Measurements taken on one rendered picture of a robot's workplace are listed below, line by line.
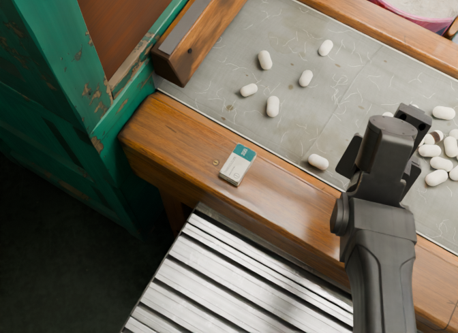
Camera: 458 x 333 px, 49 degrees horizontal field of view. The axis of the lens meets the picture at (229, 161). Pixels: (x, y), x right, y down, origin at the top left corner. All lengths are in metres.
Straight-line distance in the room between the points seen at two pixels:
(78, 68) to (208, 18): 0.28
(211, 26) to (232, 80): 0.11
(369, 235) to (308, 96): 0.42
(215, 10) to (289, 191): 0.32
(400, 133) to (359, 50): 0.41
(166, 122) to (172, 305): 0.30
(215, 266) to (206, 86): 0.31
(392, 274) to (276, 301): 0.38
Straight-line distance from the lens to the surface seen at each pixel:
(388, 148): 0.59
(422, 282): 0.83
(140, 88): 0.85
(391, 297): 0.50
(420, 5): 1.10
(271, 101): 0.88
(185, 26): 0.83
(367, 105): 0.93
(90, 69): 0.69
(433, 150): 0.91
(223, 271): 0.87
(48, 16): 0.57
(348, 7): 1.01
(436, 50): 1.00
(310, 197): 0.82
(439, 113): 0.95
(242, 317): 0.86
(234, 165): 0.80
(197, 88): 0.91
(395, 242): 0.55
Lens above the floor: 1.53
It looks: 69 degrees down
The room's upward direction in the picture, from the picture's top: 5 degrees clockwise
